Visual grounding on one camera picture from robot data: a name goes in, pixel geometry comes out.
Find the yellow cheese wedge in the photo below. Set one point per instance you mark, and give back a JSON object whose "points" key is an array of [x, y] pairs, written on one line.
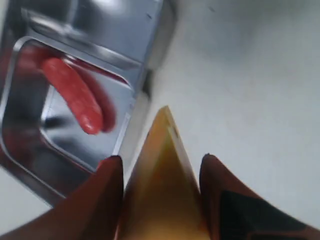
{"points": [[162, 200]]}

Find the stainless steel lunch box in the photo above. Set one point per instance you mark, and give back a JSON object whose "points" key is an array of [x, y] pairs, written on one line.
{"points": [[115, 46]]}

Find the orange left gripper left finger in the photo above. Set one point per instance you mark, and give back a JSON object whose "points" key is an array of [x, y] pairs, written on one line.
{"points": [[90, 213]]}

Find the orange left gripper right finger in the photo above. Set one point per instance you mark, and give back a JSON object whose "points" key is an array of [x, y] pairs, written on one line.
{"points": [[234, 212]]}

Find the red sausage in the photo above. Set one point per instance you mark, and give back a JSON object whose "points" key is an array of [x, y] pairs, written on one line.
{"points": [[79, 98]]}

